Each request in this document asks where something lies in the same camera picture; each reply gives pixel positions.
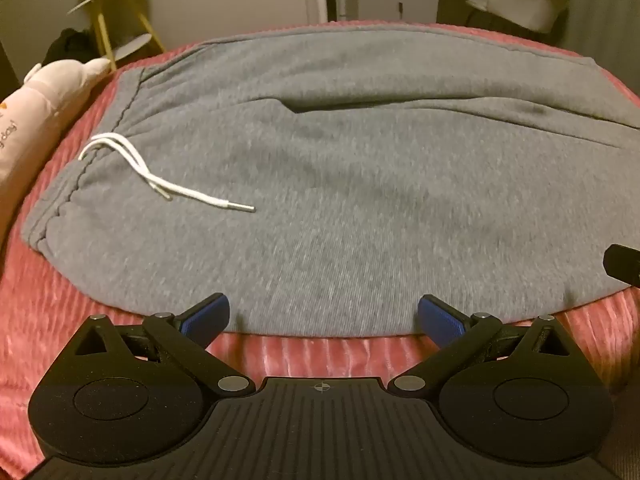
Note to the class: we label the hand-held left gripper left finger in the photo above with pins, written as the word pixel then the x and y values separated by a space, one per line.
pixel 206 316

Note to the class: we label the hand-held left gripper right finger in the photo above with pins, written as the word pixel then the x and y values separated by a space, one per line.
pixel 442 317

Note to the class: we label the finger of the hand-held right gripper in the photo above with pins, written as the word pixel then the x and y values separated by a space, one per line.
pixel 622 262

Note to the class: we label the grey pants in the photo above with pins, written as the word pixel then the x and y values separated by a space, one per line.
pixel 350 185

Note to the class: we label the pink ribbed blanket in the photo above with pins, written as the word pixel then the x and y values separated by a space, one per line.
pixel 50 310

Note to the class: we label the pink plush pillow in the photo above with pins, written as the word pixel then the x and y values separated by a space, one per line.
pixel 40 110

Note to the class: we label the white plush chair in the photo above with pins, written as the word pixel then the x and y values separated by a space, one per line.
pixel 520 2

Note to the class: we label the black cloth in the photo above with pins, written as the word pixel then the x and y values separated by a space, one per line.
pixel 70 45

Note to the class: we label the yellow side table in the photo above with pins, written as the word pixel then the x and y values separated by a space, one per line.
pixel 102 1

